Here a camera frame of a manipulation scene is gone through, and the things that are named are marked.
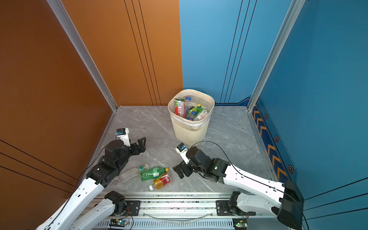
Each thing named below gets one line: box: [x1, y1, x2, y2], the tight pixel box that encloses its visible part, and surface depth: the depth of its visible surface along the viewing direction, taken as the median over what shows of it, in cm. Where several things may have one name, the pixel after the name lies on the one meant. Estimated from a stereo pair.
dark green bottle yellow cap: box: [195, 103, 204, 116], surface depth 96 cm
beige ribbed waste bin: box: [167, 89, 216, 147], surface depth 89 cm
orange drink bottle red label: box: [149, 174, 173, 192], surface depth 79 cm
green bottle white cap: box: [140, 166, 170, 182], surface depth 82 cm
